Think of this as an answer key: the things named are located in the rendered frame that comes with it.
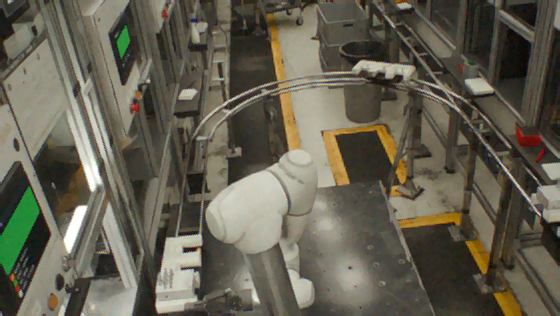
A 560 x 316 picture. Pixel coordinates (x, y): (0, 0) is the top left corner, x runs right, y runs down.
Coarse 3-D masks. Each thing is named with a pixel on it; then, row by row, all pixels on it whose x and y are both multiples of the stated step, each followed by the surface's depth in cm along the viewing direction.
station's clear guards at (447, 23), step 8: (432, 0) 382; (440, 0) 366; (448, 0) 351; (456, 0) 337; (432, 8) 385; (440, 8) 368; (448, 8) 352; (456, 8) 338; (432, 16) 387; (440, 16) 370; (448, 16) 354; (456, 16) 340; (440, 24) 372; (448, 24) 356; (456, 24) 342; (448, 32) 358; (456, 32) 343
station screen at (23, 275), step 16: (16, 192) 102; (32, 192) 109; (16, 208) 101; (0, 224) 94; (32, 224) 107; (32, 240) 106; (48, 240) 113; (32, 256) 105; (16, 272) 98; (32, 272) 104; (16, 288) 97
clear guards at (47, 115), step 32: (32, 0) 127; (64, 0) 148; (0, 32) 109; (32, 32) 125; (64, 32) 146; (0, 64) 108; (32, 64) 123; (64, 64) 143; (32, 96) 121; (64, 96) 141; (96, 96) 167; (32, 128) 119; (64, 128) 138; (96, 128) 164; (32, 160) 117; (64, 160) 136; (64, 192) 134; (96, 192) 158; (64, 224) 131; (96, 224) 155; (128, 224) 188
